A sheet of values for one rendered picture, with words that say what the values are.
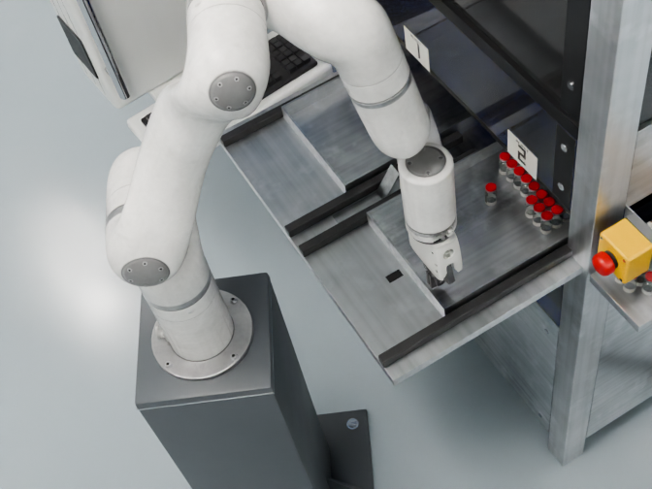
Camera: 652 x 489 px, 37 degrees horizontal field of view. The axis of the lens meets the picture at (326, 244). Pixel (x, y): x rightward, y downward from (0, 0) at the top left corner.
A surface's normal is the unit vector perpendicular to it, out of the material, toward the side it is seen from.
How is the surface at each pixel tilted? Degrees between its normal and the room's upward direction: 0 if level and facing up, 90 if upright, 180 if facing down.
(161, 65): 90
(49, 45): 0
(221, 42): 11
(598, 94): 90
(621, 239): 0
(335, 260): 0
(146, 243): 64
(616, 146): 90
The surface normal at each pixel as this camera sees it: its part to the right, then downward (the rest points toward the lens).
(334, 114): -0.15, -0.58
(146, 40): 0.58, 0.61
